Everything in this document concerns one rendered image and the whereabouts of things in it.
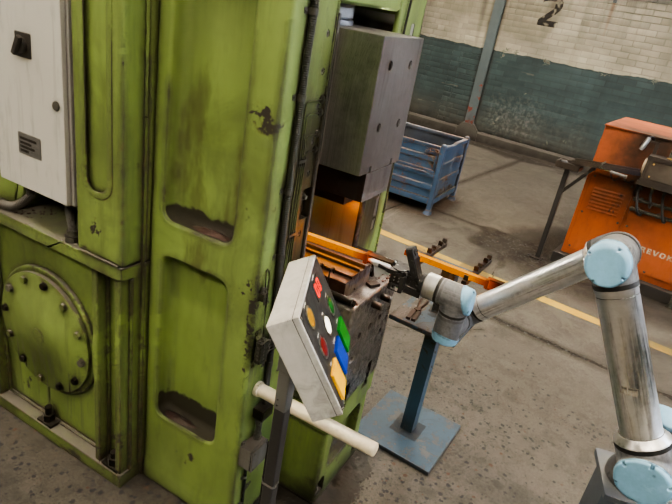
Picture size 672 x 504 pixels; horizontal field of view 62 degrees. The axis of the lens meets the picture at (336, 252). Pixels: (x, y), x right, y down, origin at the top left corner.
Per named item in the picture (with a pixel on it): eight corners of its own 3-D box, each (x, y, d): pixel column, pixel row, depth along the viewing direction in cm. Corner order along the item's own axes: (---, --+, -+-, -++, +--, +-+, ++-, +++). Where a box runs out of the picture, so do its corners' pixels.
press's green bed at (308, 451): (355, 452, 254) (375, 368, 235) (313, 507, 223) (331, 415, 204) (257, 399, 276) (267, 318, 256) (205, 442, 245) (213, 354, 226)
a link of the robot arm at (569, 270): (636, 217, 163) (454, 299, 207) (627, 225, 153) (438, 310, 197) (657, 252, 162) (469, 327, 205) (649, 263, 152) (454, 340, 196)
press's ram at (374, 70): (407, 157, 200) (433, 38, 183) (359, 177, 168) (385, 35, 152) (308, 128, 216) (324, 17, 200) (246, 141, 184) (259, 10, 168)
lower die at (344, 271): (368, 280, 207) (372, 260, 204) (342, 300, 191) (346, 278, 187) (274, 244, 223) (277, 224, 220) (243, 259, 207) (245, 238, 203)
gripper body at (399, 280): (384, 287, 191) (417, 301, 187) (390, 265, 188) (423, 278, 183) (393, 280, 198) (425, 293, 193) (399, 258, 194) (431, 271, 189)
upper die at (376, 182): (387, 190, 193) (392, 163, 189) (361, 203, 176) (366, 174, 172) (285, 157, 209) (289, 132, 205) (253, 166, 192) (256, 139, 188)
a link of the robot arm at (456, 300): (464, 323, 180) (473, 296, 175) (428, 308, 184) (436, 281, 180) (473, 311, 187) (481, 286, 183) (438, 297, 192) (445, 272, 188)
